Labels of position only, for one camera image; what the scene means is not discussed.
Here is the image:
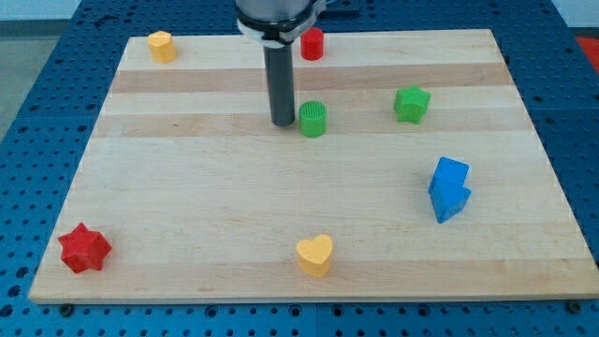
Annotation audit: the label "red star block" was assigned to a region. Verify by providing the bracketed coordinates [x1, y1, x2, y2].
[58, 223, 112, 273]

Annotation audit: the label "blue triangle block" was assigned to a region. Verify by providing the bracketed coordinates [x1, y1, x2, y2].
[429, 178, 472, 224]

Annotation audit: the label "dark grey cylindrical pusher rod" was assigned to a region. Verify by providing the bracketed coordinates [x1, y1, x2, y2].
[264, 45, 295, 126]

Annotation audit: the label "yellow heart block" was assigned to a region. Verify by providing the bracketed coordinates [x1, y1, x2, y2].
[296, 234, 333, 278]

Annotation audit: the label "yellow hexagon block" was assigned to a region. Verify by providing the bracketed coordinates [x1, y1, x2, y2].
[147, 31, 178, 64]

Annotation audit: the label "green cylinder block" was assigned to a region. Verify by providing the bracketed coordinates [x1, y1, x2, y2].
[299, 101, 327, 138]

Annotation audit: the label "light wooden board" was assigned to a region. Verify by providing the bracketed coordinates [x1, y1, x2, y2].
[29, 29, 598, 304]

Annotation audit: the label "green star block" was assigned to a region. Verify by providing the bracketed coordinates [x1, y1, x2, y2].
[393, 84, 431, 125]

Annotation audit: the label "red cylinder block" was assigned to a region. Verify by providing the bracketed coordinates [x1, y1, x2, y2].
[300, 27, 324, 61]

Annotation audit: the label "blue cube block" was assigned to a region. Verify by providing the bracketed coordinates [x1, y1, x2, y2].
[429, 156, 470, 189]

